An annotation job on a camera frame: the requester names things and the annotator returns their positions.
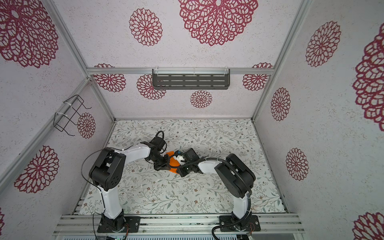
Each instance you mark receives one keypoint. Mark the black wire wall basket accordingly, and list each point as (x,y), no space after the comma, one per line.
(65,117)

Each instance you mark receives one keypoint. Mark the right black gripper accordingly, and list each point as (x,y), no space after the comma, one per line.
(181,172)

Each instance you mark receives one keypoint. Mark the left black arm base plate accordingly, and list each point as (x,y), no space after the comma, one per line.
(120,225)

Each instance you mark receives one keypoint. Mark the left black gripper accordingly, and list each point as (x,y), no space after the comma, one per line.
(164,166)

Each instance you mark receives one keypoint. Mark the grey slotted wall shelf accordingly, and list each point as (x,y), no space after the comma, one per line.
(191,79)

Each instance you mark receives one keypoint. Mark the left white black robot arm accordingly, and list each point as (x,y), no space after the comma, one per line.
(107,171)

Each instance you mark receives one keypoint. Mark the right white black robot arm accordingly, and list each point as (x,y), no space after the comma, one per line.
(235,175)

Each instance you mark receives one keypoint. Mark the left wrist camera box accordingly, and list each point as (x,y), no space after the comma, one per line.
(158,142)

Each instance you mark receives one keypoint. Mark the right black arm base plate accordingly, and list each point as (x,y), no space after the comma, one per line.
(240,223)

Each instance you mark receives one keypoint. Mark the aluminium front rail frame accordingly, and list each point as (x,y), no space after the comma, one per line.
(181,224)

